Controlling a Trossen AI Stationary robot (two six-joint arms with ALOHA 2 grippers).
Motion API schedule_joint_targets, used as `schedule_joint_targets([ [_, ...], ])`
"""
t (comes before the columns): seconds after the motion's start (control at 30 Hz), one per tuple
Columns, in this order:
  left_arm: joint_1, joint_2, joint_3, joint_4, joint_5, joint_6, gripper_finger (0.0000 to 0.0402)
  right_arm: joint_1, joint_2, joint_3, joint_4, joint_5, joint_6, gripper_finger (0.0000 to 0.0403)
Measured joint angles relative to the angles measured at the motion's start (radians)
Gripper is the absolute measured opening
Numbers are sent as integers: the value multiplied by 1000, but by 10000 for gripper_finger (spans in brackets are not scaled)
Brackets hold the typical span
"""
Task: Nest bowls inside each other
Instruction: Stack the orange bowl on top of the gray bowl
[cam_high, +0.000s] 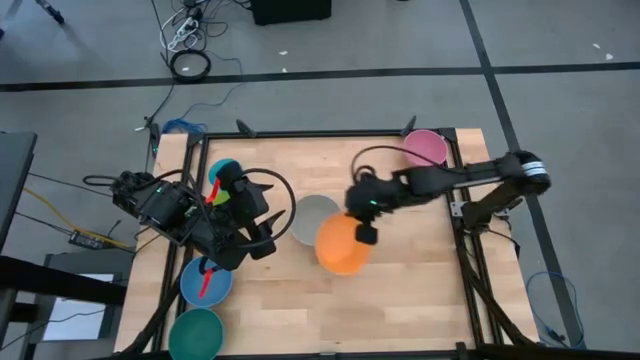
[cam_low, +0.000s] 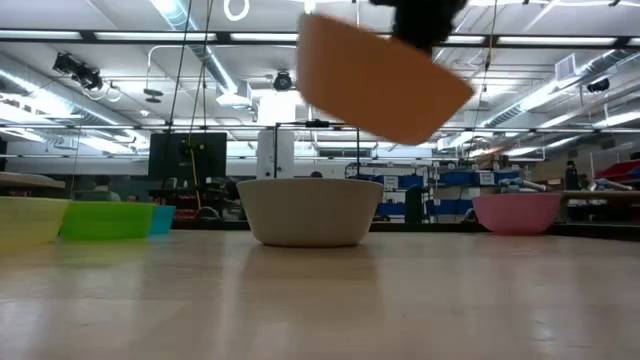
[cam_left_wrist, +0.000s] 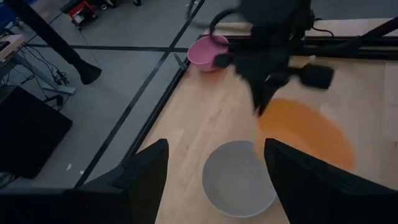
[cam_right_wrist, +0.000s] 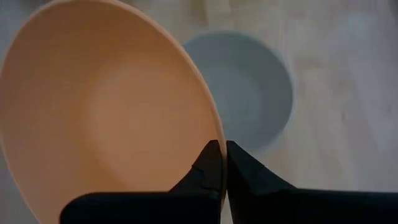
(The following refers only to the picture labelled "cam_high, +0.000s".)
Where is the blue cable bundle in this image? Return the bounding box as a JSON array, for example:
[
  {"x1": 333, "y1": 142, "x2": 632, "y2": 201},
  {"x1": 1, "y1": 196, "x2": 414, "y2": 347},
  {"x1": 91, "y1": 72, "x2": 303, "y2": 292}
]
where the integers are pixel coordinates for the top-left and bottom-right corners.
[{"x1": 162, "y1": 118, "x2": 209, "y2": 135}]

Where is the grey bowl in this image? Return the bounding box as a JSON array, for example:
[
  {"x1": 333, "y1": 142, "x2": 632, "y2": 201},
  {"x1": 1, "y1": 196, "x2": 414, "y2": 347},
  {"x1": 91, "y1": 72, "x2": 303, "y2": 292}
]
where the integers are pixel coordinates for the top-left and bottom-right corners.
[{"x1": 289, "y1": 194, "x2": 342, "y2": 247}]

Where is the blue bowl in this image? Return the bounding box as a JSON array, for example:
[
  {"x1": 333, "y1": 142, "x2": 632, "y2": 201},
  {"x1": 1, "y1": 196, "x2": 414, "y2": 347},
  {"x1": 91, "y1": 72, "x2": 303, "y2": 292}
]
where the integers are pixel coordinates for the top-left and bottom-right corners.
[{"x1": 179, "y1": 256, "x2": 234, "y2": 309}]

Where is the black bar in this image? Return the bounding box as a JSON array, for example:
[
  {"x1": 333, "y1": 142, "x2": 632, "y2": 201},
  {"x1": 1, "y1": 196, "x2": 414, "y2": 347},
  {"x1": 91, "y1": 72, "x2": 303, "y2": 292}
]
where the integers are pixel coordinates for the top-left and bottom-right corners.
[{"x1": 0, "y1": 254, "x2": 127, "y2": 307}]

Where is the grey stand with white panel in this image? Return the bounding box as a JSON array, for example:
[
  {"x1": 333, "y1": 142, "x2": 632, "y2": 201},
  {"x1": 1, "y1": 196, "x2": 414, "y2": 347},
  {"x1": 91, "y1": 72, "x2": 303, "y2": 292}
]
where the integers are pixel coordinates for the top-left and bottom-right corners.
[{"x1": 29, "y1": 252, "x2": 126, "y2": 346}]

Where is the white power strip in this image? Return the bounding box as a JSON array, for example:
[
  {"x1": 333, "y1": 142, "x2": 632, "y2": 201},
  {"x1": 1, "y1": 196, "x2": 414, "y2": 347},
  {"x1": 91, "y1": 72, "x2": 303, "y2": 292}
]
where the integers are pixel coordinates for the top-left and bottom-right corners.
[{"x1": 167, "y1": 17, "x2": 201, "y2": 51}]

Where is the black box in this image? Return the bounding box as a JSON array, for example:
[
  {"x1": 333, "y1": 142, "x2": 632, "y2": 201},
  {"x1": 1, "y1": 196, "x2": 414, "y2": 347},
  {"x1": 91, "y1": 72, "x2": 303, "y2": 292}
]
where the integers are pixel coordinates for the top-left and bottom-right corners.
[{"x1": 249, "y1": 0, "x2": 333, "y2": 26}]

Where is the black aluminium table frame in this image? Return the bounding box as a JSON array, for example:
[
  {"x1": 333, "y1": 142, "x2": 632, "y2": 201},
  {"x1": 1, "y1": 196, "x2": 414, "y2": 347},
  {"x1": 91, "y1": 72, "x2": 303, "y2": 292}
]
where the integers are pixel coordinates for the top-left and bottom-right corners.
[{"x1": 117, "y1": 127, "x2": 541, "y2": 360}]

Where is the dark grey desk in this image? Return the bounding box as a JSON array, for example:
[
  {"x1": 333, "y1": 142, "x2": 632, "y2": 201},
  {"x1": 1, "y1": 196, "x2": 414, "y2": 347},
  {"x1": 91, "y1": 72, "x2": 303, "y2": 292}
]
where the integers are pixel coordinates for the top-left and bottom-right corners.
[{"x1": 0, "y1": 130, "x2": 39, "y2": 251}]

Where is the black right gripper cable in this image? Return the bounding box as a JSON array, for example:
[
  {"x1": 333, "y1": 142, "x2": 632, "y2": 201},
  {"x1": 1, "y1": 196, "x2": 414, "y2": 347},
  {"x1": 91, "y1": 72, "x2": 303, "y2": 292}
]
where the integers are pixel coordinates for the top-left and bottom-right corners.
[{"x1": 350, "y1": 144, "x2": 454, "y2": 184}]

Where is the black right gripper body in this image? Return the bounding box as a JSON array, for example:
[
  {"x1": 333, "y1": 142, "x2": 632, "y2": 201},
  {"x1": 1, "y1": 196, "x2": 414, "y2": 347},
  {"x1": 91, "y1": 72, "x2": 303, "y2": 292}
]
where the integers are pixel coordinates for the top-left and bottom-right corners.
[{"x1": 345, "y1": 172, "x2": 401, "y2": 247}]

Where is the pink bowl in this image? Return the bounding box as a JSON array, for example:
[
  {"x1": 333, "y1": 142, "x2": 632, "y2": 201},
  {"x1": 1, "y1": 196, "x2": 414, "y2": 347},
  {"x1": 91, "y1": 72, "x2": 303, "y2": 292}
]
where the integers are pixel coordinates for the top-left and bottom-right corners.
[{"x1": 402, "y1": 128, "x2": 449, "y2": 168}]

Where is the orange bowl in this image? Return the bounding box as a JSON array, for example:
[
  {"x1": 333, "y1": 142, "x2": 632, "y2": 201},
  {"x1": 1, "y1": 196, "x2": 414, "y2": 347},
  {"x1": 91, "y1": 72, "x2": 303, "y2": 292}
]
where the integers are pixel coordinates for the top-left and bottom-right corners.
[{"x1": 313, "y1": 211, "x2": 374, "y2": 277}]

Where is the small black device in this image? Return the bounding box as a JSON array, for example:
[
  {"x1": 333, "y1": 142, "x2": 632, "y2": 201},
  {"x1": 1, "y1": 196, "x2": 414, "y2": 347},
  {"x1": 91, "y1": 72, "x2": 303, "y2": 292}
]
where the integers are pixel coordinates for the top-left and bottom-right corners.
[{"x1": 68, "y1": 229, "x2": 106, "y2": 250}]

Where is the cyan bowl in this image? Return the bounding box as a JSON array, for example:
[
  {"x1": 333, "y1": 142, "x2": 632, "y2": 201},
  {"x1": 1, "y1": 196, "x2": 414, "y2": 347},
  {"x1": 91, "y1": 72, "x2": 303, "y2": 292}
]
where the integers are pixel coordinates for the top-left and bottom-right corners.
[{"x1": 207, "y1": 158, "x2": 241, "y2": 187}]

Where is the blue cable loop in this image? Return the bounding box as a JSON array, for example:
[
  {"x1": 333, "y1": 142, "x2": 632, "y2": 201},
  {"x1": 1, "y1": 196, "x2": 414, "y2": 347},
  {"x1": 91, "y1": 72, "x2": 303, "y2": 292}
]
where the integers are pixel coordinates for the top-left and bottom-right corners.
[{"x1": 524, "y1": 270, "x2": 586, "y2": 350}]

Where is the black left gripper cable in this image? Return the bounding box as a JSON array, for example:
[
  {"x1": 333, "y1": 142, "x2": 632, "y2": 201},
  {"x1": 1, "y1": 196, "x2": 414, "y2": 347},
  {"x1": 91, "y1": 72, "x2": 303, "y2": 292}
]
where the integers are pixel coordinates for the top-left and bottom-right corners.
[{"x1": 239, "y1": 167, "x2": 297, "y2": 250}]

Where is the dark green bowl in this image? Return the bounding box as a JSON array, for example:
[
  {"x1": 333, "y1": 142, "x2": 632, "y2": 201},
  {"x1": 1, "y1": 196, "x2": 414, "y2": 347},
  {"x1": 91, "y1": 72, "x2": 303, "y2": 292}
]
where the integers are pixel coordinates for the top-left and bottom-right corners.
[{"x1": 167, "y1": 307, "x2": 225, "y2": 360}]

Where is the yellow cable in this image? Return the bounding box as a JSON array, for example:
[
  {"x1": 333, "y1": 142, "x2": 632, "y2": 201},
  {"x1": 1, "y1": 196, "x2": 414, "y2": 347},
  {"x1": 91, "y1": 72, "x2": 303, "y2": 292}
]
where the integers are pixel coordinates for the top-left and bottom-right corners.
[{"x1": 22, "y1": 185, "x2": 134, "y2": 250}]

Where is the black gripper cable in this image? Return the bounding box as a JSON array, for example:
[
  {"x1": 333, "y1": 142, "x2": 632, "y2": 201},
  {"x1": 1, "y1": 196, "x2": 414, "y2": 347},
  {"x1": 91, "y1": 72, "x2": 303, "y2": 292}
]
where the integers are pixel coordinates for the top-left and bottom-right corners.
[
  {"x1": 350, "y1": 144, "x2": 454, "y2": 184},
  {"x1": 239, "y1": 167, "x2": 297, "y2": 250}
]

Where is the black coiled cable ring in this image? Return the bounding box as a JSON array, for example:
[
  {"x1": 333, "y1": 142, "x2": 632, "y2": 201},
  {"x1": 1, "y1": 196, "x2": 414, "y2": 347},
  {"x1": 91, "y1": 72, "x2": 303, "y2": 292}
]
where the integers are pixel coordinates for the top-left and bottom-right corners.
[{"x1": 169, "y1": 48, "x2": 213, "y2": 84}]

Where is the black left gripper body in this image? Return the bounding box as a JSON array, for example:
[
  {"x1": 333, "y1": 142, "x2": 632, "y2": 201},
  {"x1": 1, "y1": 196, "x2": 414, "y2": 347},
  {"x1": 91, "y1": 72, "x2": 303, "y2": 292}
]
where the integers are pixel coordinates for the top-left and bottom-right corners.
[{"x1": 212, "y1": 160, "x2": 278, "y2": 271}]

